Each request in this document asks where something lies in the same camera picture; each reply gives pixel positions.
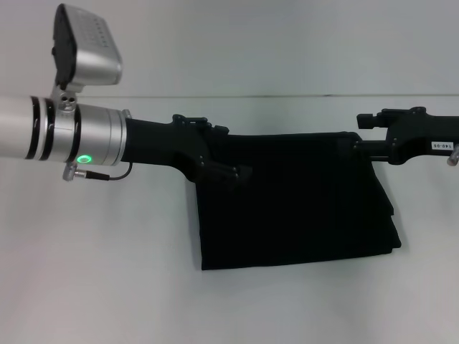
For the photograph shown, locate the black t-shirt with FREE print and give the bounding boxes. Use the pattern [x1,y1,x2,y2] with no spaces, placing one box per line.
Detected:
[186,130,402,272]

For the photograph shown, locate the left arm gripper cable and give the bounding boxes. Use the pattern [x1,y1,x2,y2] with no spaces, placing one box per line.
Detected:
[62,162,133,183]

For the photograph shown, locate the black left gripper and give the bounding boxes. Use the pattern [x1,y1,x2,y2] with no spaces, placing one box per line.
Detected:
[123,113,255,190]

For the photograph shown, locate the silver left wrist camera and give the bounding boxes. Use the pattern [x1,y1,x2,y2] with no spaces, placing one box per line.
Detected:
[51,3,124,113]

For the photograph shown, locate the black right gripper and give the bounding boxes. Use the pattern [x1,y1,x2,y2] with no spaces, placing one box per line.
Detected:
[336,105,459,166]

